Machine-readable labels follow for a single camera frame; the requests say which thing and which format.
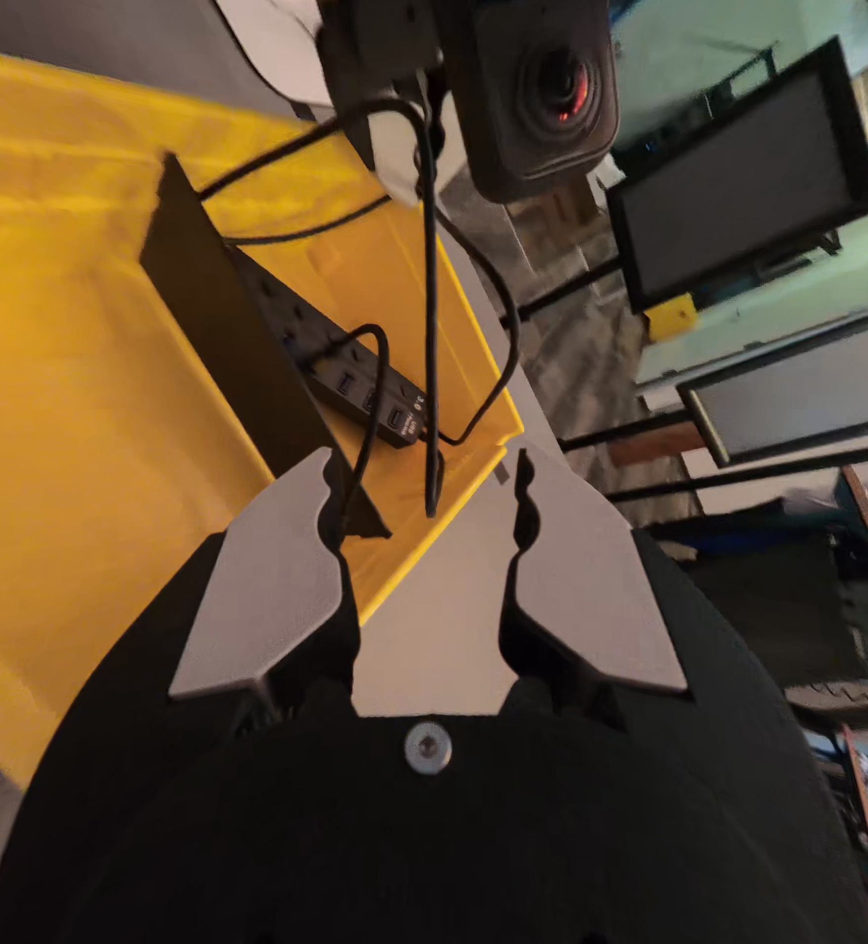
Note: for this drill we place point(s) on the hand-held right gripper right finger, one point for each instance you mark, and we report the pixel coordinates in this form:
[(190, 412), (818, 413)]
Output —
[(596, 590)]

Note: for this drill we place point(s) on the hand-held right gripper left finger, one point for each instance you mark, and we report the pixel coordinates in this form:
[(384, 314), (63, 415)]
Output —
[(264, 590)]

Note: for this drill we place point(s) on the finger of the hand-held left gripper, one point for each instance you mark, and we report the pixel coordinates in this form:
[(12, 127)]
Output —
[(402, 155)]

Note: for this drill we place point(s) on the yellow plastic bin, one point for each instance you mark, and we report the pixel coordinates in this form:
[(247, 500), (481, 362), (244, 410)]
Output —
[(50, 369)]

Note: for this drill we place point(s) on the white stand base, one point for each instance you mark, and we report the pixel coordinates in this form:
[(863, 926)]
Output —
[(264, 37)]

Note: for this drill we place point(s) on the black monitor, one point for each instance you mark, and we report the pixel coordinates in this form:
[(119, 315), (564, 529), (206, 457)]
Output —
[(744, 177)]

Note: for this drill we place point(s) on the yellow floor sign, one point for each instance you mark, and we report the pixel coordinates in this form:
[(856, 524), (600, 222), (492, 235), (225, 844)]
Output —
[(670, 317)]

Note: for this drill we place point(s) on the black floor stand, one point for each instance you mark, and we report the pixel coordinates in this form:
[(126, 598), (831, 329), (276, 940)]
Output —
[(818, 391)]

